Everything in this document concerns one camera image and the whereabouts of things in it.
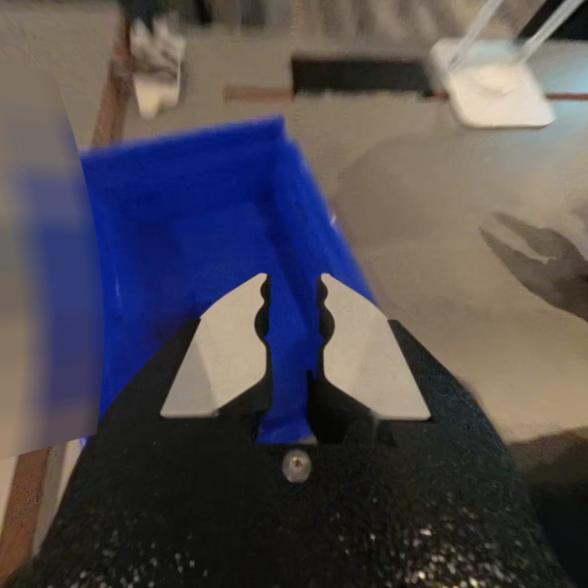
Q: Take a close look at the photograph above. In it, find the white square base stand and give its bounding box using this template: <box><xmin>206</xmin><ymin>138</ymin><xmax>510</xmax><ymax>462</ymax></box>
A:
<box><xmin>429</xmin><ymin>0</ymin><xmax>580</xmax><ymax>129</ymax></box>

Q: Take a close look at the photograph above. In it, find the blue plastic bin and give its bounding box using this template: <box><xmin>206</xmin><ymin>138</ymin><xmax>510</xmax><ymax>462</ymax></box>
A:
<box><xmin>80</xmin><ymin>115</ymin><xmax>379</xmax><ymax>446</ymax></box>

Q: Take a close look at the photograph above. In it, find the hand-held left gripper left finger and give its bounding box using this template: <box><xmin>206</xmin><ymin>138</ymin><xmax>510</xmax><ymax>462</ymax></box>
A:
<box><xmin>160</xmin><ymin>273</ymin><xmax>273</xmax><ymax>419</ymax></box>

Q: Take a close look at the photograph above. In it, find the white and grey object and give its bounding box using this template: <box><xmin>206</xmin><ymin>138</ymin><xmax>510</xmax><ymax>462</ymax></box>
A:
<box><xmin>129</xmin><ymin>18</ymin><xmax>187</xmax><ymax>120</ymax></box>

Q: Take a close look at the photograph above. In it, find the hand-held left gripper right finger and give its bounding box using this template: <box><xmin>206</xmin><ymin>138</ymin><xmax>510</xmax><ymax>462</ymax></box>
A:
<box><xmin>316</xmin><ymin>273</ymin><xmax>432</xmax><ymax>420</ymax></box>

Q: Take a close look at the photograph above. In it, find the black bar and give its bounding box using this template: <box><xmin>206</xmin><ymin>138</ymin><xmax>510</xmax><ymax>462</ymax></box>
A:
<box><xmin>291</xmin><ymin>56</ymin><xmax>435</xmax><ymax>98</ymax></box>

